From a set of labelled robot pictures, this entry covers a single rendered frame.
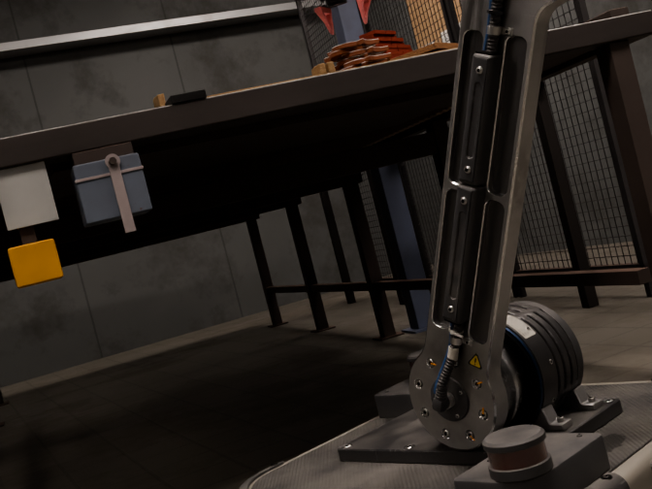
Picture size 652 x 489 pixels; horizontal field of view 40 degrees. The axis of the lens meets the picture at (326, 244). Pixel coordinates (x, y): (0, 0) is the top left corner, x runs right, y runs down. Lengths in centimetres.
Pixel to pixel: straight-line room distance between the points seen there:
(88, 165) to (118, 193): 8
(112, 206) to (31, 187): 16
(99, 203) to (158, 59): 588
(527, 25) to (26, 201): 115
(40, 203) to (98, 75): 572
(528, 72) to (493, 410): 42
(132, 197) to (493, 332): 96
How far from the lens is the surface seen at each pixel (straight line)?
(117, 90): 755
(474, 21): 106
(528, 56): 102
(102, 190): 185
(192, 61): 776
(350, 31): 423
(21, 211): 186
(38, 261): 183
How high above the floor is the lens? 59
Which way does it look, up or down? 1 degrees down
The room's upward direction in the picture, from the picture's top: 14 degrees counter-clockwise
